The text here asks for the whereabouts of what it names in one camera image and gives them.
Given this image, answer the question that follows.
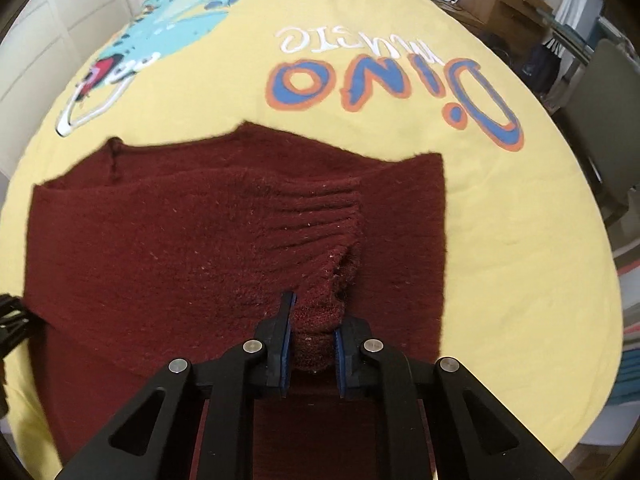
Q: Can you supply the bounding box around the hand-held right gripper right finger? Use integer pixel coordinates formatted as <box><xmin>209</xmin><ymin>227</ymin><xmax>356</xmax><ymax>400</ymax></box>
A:
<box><xmin>333</xmin><ymin>316</ymin><xmax>576</xmax><ymax>480</ymax></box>

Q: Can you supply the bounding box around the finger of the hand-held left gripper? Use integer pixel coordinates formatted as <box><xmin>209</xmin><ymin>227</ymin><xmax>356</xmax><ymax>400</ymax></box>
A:
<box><xmin>0</xmin><ymin>293</ymin><xmax>49</xmax><ymax>362</ymax></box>

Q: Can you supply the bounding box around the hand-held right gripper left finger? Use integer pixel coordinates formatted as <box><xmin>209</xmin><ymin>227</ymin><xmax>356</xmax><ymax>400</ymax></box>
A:
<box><xmin>55</xmin><ymin>292</ymin><xmax>299</xmax><ymax>480</ymax></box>

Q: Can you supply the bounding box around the dark red knit sweater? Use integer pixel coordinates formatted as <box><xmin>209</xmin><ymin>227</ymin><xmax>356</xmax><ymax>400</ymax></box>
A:
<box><xmin>22</xmin><ymin>122</ymin><xmax>446</xmax><ymax>480</ymax></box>

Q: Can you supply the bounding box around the white wardrobe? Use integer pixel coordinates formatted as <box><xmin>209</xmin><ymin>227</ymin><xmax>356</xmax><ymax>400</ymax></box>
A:
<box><xmin>0</xmin><ymin>0</ymin><xmax>152</xmax><ymax>177</ymax></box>

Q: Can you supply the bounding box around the stack of teal grey mats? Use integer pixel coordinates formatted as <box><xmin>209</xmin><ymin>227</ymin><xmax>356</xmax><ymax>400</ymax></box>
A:
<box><xmin>615</xmin><ymin>345</ymin><xmax>640</xmax><ymax>407</ymax></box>

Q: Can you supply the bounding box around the yellow printed blanket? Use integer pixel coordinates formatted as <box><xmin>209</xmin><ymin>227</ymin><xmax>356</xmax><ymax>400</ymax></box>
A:
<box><xmin>0</xmin><ymin>0</ymin><xmax>624</xmax><ymax>480</ymax></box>

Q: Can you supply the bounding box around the dark blue bag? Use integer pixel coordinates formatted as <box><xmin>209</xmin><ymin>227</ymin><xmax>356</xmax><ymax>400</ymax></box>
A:
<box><xmin>524</xmin><ymin>41</ymin><xmax>567</xmax><ymax>94</ymax></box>

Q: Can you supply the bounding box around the grey chair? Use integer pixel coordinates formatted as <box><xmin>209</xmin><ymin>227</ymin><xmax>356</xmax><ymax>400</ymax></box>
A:
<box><xmin>550</xmin><ymin>37</ymin><xmax>640</xmax><ymax>227</ymax></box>

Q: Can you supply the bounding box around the wooden dresser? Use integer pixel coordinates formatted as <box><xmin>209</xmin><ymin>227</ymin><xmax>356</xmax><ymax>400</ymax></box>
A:
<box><xmin>456</xmin><ymin>0</ymin><xmax>555</xmax><ymax>32</ymax></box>

